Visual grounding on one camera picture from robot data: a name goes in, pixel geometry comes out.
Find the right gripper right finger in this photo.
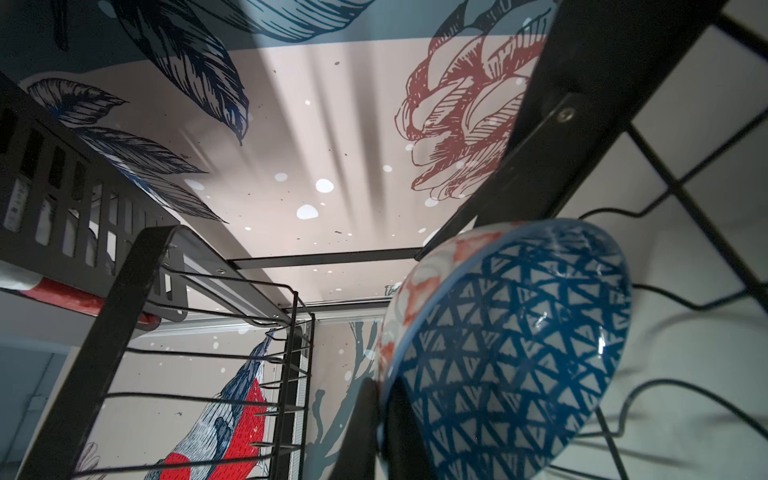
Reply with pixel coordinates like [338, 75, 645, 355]
[383, 379, 437, 480]

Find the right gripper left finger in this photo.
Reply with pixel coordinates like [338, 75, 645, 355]
[329, 378, 379, 480]

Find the red and blue patterned bowl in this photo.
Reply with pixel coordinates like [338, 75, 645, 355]
[377, 219, 632, 479]

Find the black wire dish rack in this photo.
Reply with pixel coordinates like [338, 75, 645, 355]
[1, 1, 767, 479]

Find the red cassava chips bag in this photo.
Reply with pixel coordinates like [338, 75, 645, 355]
[1, 261, 105, 317]

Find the black wall shelf basket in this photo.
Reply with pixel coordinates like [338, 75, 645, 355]
[1, 78, 217, 299]

